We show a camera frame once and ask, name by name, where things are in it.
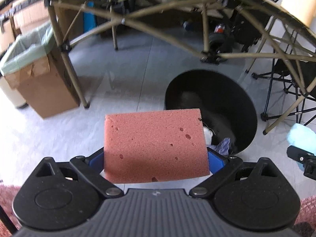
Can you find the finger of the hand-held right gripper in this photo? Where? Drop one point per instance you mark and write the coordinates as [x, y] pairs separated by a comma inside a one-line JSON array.
[[300, 156]]

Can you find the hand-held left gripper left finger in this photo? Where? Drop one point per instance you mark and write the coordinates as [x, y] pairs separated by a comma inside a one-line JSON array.
[[96, 161]]

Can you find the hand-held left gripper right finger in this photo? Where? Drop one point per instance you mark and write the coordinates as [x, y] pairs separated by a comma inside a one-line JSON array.
[[217, 163]]

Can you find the purple cloth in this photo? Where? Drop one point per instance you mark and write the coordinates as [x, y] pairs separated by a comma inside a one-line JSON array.
[[224, 146]]

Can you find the light blue fluffy cloth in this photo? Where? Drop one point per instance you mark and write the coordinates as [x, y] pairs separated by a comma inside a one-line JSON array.
[[302, 135]]

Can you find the pink sponge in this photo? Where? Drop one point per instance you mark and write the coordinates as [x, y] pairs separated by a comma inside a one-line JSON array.
[[155, 148]]

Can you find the black trash bin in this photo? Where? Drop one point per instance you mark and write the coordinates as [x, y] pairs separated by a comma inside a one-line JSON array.
[[222, 91]]

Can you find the cream trash can black liner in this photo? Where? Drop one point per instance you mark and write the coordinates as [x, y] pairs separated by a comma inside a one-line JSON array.
[[12, 96]]

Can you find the tan folding table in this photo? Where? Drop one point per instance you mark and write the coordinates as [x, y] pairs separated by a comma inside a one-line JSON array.
[[75, 79]]

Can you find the cardboard box green liner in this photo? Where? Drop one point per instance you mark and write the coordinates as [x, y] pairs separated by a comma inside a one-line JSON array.
[[49, 86]]

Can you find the black folding chair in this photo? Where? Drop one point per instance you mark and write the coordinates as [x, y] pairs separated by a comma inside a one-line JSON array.
[[284, 69]]

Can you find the red can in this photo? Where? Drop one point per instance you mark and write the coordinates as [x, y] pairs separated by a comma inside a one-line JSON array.
[[219, 29]]

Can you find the blue bag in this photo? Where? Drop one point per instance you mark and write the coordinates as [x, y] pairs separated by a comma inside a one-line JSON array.
[[89, 17]]

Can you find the large open cardboard box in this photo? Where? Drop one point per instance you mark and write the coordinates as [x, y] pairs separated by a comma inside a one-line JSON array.
[[29, 17]]

